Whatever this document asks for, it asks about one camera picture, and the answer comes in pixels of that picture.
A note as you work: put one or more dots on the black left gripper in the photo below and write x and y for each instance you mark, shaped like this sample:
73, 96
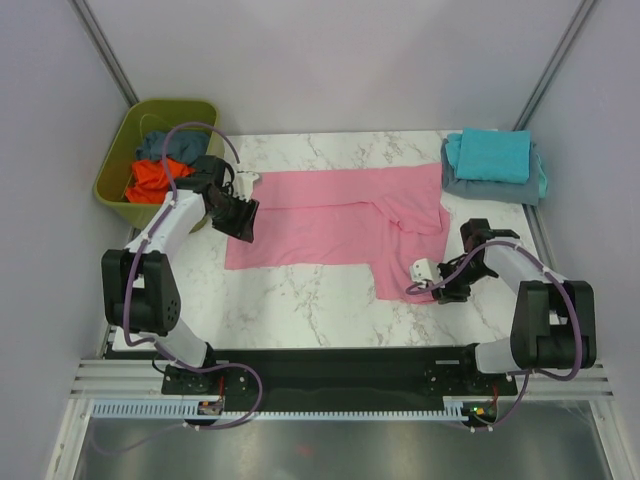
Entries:
241, 228

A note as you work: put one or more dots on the olive green plastic bin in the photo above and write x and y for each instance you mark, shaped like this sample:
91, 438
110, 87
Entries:
116, 174

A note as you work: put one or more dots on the pink t shirt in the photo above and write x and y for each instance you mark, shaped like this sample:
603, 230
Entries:
385, 218

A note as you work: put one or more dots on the orange t shirt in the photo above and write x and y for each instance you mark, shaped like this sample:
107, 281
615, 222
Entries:
150, 183

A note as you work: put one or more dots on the folded grey blue t shirt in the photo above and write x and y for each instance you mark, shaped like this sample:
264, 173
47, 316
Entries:
529, 193

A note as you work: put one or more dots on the dark teal t shirt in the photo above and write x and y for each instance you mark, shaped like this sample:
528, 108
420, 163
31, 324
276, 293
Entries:
184, 146

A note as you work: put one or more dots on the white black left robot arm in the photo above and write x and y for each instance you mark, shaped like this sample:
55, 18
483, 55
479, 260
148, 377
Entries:
140, 292

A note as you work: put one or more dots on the white slotted cable duct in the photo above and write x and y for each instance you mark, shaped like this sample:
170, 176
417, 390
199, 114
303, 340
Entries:
150, 407

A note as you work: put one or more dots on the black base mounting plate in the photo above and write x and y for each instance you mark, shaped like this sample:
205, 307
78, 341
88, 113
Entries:
351, 381

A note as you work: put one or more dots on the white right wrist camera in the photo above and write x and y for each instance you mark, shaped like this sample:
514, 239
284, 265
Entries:
424, 271

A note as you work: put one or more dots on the left aluminium corner post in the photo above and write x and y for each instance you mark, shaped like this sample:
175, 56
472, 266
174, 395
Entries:
100, 42

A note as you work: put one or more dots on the right aluminium corner post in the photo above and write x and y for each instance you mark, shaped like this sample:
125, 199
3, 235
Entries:
560, 54

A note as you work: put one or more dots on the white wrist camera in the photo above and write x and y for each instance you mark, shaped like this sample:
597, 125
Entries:
244, 184
424, 271

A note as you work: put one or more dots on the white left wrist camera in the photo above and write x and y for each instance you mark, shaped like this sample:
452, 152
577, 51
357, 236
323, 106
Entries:
244, 184

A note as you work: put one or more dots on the aluminium corner post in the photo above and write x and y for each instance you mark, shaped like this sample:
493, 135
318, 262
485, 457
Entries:
100, 42
560, 54

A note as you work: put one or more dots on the folded turquoise t shirt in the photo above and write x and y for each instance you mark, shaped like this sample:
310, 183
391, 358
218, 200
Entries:
490, 155

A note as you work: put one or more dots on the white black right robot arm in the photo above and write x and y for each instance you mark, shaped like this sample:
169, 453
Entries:
553, 326

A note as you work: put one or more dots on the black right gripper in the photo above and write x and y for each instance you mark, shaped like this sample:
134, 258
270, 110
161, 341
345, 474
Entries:
447, 294

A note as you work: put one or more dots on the aluminium front rail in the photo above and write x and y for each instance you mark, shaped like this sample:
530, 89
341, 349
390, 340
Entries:
137, 379

